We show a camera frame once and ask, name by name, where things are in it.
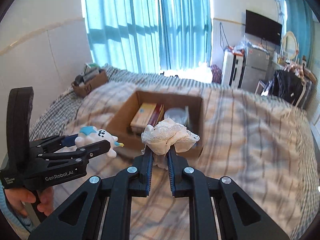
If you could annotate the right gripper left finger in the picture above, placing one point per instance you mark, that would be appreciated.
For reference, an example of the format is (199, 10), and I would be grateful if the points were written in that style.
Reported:
(100, 208)

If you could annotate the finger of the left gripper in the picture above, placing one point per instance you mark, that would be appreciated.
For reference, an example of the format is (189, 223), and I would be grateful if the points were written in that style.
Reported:
(53, 143)
(81, 154)

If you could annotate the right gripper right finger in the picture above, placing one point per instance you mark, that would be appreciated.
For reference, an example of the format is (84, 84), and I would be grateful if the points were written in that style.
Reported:
(219, 208)

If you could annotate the white blue cartoon toy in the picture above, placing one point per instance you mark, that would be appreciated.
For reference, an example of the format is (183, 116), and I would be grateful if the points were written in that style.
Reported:
(90, 134)

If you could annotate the white lace cloth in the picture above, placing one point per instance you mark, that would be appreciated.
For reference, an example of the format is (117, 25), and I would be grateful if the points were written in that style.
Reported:
(165, 134)

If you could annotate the clear round plastic container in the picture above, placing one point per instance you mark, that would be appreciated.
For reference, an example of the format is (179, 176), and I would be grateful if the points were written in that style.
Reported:
(178, 115)

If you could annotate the tan paper box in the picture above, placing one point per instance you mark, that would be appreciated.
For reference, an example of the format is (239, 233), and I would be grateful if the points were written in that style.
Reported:
(141, 118)

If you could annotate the red box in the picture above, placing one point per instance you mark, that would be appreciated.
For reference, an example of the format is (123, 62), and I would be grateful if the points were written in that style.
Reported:
(157, 115)

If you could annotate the person's left hand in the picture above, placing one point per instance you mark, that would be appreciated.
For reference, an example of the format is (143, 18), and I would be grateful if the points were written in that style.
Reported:
(16, 198)

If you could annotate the grey checked bed sheet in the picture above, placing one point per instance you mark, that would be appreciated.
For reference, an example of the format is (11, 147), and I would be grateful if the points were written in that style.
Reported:
(69, 112)

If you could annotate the small cardboard box with clutter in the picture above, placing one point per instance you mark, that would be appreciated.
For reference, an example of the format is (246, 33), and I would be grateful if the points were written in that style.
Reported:
(92, 77)

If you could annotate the large open cardboard box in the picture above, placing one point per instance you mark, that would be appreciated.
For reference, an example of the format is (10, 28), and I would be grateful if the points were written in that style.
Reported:
(120, 123)

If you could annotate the plaid bed blanket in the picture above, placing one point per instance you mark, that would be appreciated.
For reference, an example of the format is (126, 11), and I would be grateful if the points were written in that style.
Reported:
(264, 145)

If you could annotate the white plastic bag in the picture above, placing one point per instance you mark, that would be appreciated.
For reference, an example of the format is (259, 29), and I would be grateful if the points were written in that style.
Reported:
(201, 73)

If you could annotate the white suitcase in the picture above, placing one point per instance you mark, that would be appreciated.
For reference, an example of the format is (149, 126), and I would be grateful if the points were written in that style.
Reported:
(232, 69)

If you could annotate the silver mini fridge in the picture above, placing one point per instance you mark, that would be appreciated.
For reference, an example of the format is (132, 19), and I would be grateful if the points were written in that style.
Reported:
(256, 63)

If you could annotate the black jacket on chair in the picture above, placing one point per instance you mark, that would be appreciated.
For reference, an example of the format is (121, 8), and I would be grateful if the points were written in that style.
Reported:
(289, 87)

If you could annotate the left teal curtain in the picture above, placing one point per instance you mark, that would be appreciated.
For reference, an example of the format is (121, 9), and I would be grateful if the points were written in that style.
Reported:
(124, 33)

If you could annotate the teal curtain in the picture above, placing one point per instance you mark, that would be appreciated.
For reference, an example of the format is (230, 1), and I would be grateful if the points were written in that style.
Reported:
(185, 33)
(124, 33)
(300, 22)

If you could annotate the middle teal curtain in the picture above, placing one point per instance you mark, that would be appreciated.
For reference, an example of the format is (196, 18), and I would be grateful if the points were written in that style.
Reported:
(185, 33)

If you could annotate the oval vanity mirror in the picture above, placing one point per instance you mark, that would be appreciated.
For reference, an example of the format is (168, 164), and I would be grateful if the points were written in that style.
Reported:
(289, 46)

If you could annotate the right teal curtain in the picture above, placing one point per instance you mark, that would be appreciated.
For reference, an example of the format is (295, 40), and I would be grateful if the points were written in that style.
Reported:
(300, 22)

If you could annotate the black wall television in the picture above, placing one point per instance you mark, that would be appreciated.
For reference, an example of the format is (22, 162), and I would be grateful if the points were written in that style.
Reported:
(263, 27)

